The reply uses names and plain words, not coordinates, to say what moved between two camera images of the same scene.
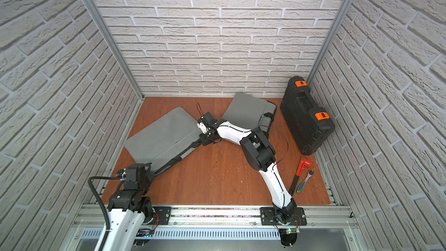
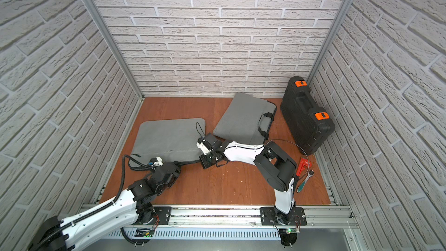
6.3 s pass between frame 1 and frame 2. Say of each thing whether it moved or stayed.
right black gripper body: moved
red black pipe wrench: stayed
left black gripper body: moved
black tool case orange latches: stayed
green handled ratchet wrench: stayed
